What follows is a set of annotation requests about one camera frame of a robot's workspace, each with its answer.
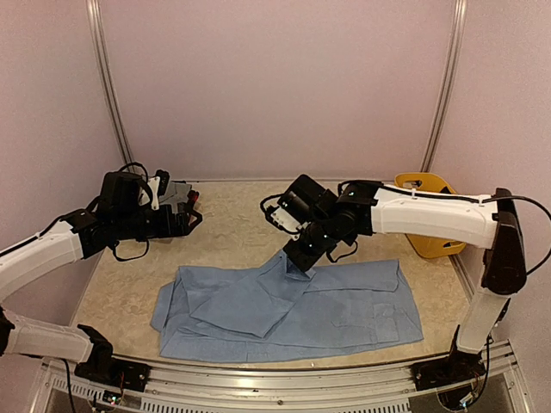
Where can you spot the left aluminium frame post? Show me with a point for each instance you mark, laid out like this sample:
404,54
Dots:
94,13

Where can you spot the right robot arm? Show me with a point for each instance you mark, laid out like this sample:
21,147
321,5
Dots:
318,219

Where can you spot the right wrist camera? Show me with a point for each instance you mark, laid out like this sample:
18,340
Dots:
280,219

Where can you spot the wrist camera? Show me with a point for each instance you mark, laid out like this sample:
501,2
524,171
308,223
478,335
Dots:
280,219
157,185

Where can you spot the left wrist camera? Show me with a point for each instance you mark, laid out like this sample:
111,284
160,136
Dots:
157,185

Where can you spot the yellow plastic basket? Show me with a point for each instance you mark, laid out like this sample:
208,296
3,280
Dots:
429,247

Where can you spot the red black plaid shirt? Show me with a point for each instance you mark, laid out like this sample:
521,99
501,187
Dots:
193,197

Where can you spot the aluminium frame post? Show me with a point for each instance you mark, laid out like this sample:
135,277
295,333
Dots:
447,84
94,13

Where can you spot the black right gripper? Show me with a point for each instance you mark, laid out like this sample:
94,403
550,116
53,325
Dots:
304,261

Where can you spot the aluminium front rail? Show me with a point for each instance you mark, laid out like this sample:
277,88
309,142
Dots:
181,387

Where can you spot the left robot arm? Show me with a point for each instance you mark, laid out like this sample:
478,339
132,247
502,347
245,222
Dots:
130,206

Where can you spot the right aluminium frame post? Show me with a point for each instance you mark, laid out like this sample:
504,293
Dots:
447,84

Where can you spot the grey denim shirt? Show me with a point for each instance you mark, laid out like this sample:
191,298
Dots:
175,194

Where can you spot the light blue long sleeve shirt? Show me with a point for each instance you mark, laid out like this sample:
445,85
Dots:
275,313

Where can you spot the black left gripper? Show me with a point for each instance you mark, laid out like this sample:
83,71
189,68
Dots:
182,228

